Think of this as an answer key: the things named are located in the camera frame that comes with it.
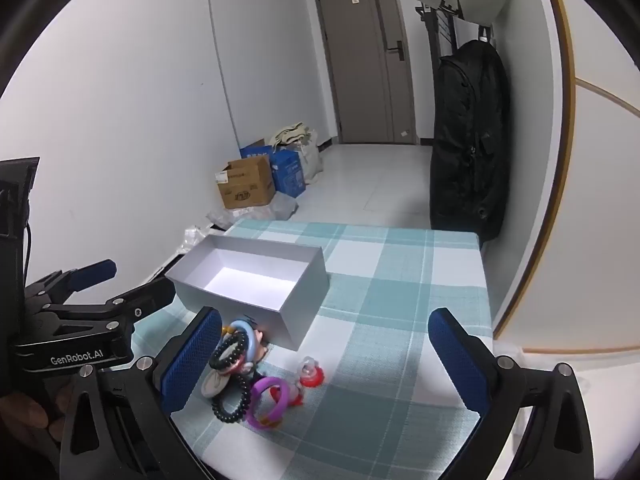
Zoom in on beige cloth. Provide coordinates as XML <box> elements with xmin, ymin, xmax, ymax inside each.
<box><xmin>272</xmin><ymin>122</ymin><xmax>318</xmax><ymax>150</ymax></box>

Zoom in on white cabinet with gold trim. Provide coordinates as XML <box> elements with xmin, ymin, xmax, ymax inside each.
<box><xmin>492</xmin><ymin>0</ymin><xmax>640</xmax><ymax>361</ymax></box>

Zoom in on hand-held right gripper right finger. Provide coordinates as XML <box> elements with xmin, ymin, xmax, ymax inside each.
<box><xmin>428</xmin><ymin>307</ymin><xmax>596</xmax><ymax>480</ymax></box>

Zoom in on purple bangle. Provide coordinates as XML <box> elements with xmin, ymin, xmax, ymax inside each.
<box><xmin>248</xmin><ymin>376</ymin><xmax>293</xmax><ymax>431</ymax></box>

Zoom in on black bead bracelet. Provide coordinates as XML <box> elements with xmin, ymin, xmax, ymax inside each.
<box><xmin>211</xmin><ymin>374</ymin><xmax>252</xmax><ymax>423</ymax></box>
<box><xmin>209</xmin><ymin>334</ymin><xmax>249</xmax><ymax>372</ymax></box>

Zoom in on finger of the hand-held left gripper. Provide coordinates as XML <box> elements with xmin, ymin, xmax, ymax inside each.
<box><xmin>42</xmin><ymin>276</ymin><xmax>176</xmax><ymax>334</ymax></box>
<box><xmin>25</xmin><ymin>259</ymin><xmax>117</xmax><ymax>307</ymax></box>

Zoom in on teal checked tablecloth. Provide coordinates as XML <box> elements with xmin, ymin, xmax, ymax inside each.
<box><xmin>130</xmin><ymin>219</ymin><xmax>493</xmax><ymax>480</ymax></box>

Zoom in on white woven sack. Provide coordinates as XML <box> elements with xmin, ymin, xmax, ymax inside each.
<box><xmin>299</xmin><ymin>132</ymin><xmax>325</xmax><ymax>183</ymax></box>

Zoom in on person's left hand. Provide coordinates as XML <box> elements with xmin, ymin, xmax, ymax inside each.
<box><xmin>0</xmin><ymin>382</ymin><xmax>76</xmax><ymax>443</ymax></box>

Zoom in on black tripod stand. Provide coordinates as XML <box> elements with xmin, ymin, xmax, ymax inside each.
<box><xmin>414</xmin><ymin>0</ymin><xmax>498</xmax><ymax>126</ymax></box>

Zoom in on black backpack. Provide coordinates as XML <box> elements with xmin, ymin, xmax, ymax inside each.
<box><xmin>430</xmin><ymin>40</ymin><xmax>512</xmax><ymax>248</ymax></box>

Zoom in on blue shopping bag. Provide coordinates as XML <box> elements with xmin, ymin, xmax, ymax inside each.
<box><xmin>270</xmin><ymin>150</ymin><xmax>307</xmax><ymax>198</ymax></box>

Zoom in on grey cardboard box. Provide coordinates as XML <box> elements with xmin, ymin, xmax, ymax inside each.
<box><xmin>165</xmin><ymin>234</ymin><xmax>331</xmax><ymax>352</ymax></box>

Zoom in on brown cardboard box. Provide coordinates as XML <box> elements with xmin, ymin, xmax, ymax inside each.
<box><xmin>216</xmin><ymin>155</ymin><xmax>277</xmax><ymax>210</ymax></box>

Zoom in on grey brown door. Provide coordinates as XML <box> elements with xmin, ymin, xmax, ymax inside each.
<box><xmin>311</xmin><ymin>0</ymin><xmax>418</xmax><ymax>146</ymax></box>

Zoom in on clear plastic bag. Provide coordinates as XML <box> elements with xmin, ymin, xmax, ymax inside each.
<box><xmin>177</xmin><ymin>226</ymin><xmax>210</xmax><ymax>256</ymax></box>

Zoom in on light blue bangle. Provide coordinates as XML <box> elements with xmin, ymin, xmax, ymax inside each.
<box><xmin>227</xmin><ymin>319</ymin><xmax>261</xmax><ymax>366</ymax></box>

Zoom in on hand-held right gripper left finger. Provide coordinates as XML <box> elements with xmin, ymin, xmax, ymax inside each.
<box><xmin>59</xmin><ymin>306</ymin><xmax>223</xmax><ymax>480</ymax></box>

